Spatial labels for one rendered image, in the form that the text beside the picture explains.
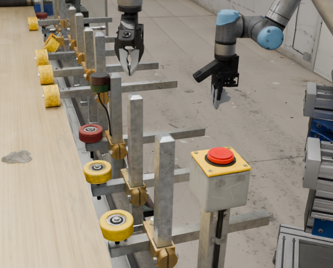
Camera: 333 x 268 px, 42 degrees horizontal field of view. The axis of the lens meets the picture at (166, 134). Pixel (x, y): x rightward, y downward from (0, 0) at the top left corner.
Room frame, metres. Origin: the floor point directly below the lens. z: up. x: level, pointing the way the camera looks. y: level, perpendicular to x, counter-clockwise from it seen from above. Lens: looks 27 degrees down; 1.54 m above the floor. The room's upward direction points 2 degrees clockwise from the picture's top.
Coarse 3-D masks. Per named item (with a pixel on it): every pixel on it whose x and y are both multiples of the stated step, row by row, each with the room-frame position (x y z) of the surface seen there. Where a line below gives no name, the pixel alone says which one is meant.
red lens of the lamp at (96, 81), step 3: (90, 78) 1.25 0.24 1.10; (93, 78) 1.24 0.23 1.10; (96, 78) 1.24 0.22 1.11; (99, 78) 1.24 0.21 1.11; (102, 78) 1.24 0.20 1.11; (105, 78) 1.25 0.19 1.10; (108, 78) 1.26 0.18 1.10; (90, 81) 1.25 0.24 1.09; (93, 81) 1.24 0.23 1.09; (96, 81) 1.24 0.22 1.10; (99, 81) 1.24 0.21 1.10; (102, 81) 1.24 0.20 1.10; (105, 81) 1.25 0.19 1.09; (108, 81) 1.26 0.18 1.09; (93, 84) 1.24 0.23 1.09; (96, 84) 1.24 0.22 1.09; (99, 84) 1.24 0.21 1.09; (102, 84) 1.24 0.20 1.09; (105, 84) 1.25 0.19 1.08
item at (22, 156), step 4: (12, 152) 1.10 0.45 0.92; (16, 152) 1.10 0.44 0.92; (20, 152) 1.12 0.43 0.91; (24, 152) 1.12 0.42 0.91; (28, 152) 1.12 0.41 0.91; (4, 156) 1.08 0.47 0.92; (8, 156) 1.09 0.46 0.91; (12, 156) 1.09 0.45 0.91; (16, 156) 1.09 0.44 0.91; (20, 156) 1.09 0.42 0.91; (24, 156) 1.09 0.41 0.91; (28, 156) 1.10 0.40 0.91; (4, 160) 1.08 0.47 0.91; (8, 160) 1.07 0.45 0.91; (12, 160) 1.07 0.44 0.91; (16, 160) 1.08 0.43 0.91; (20, 160) 1.08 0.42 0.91; (24, 160) 1.08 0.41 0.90; (28, 160) 1.08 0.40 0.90
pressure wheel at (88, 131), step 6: (84, 126) 1.31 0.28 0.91; (90, 126) 1.32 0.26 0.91; (96, 126) 1.32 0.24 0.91; (84, 132) 1.27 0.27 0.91; (90, 132) 1.27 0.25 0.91; (96, 132) 1.27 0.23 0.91; (102, 132) 1.29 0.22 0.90; (84, 138) 1.26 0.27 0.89; (90, 138) 1.26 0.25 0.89; (96, 138) 1.26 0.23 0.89; (90, 156) 1.29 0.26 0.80
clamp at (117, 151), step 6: (108, 132) 1.34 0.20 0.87; (108, 138) 1.30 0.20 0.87; (108, 144) 1.30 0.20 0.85; (114, 144) 1.26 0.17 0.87; (120, 144) 1.26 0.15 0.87; (114, 150) 1.24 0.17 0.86; (120, 150) 1.24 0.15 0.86; (126, 150) 1.25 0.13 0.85; (114, 156) 1.24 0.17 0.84; (120, 156) 1.24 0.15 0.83
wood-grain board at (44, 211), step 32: (0, 32) 2.59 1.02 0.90; (32, 32) 2.62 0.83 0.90; (0, 64) 1.98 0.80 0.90; (32, 64) 1.99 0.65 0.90; (0, 96) 1.58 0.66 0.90; (32, 96) 1.59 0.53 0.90; (0, 128) 1.29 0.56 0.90; (32, 128) 1.30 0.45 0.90; (64, 128) 1.31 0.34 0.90; (0, 160) 1.09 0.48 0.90; (32, 160) 1.09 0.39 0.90; (64, 160) 1.10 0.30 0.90; (0, 192) 0.92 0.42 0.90; (32, 192) 0.93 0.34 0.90; (64, 192) 0.93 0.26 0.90; (0, 224) 0.79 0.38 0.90; (32, 224) 0.80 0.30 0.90; (64, 224) 0.80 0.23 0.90; (96, 224) 0.80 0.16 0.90; (0, 256) 0.69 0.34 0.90; (32, 256) 0.69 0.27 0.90; (64, 256) 0.70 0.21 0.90; (96, 256) 0.70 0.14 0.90
